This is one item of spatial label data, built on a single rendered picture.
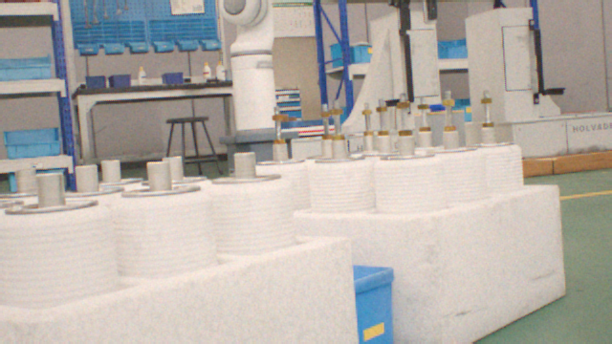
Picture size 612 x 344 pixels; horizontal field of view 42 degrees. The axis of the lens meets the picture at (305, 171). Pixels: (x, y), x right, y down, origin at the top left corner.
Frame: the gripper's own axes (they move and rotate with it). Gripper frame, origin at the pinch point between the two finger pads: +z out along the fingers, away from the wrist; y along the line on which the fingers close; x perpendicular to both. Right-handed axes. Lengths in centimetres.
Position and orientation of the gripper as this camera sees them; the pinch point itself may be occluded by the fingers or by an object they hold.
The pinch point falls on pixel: (417, 19)
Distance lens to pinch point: 135.6
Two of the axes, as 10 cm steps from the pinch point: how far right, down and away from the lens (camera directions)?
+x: 8.7, -1.0, 4.9
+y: 4.9, 0.1, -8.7
